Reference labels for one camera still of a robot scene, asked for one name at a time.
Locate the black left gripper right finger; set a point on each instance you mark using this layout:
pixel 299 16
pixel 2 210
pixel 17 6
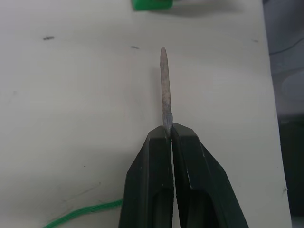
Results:
pixel 202 180

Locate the green lace with wooden needle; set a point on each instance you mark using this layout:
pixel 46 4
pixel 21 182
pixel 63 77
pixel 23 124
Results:
pixel 165 83

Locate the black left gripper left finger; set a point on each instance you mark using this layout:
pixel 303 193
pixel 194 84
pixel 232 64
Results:
pixel 147 171

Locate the green block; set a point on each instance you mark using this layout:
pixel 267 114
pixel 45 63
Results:
pixel 152 4

